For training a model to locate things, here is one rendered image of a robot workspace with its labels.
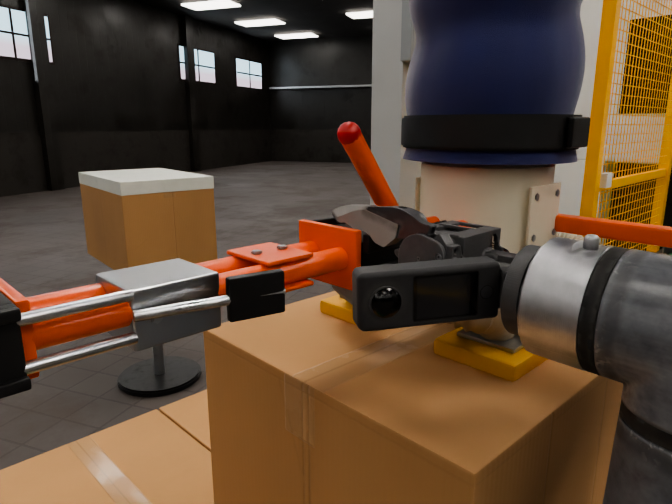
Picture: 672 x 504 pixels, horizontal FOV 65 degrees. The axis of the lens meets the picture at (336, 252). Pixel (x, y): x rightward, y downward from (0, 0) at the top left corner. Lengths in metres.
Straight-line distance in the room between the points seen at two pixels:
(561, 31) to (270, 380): 0.50
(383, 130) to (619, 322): 1.86
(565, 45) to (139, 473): 1.07
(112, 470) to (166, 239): 1.27
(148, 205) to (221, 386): 1.65
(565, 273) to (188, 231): 2.09
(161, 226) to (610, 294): 2.08
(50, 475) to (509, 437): 1.01
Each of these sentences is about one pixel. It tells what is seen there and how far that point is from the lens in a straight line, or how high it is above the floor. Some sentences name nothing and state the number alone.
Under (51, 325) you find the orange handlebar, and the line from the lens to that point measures 0.37.
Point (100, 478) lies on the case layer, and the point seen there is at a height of 0.54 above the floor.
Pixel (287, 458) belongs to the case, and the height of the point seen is 0.89.
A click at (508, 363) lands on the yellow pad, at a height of 1.00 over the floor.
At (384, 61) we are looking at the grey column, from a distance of 2.18.
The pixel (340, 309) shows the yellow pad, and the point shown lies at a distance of 0.70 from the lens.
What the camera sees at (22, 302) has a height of 1.14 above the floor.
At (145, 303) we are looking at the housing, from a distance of 0.38.
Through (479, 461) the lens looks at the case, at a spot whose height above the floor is 0.99.
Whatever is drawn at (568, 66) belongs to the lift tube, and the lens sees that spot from 0.67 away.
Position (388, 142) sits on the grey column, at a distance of 2.15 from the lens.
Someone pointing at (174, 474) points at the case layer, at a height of 0.54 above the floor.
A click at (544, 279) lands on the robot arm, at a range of 0.38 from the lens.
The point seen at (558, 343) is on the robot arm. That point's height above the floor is 1.10.
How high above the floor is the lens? 1.24
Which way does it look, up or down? 14 degrees down
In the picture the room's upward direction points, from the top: straight up
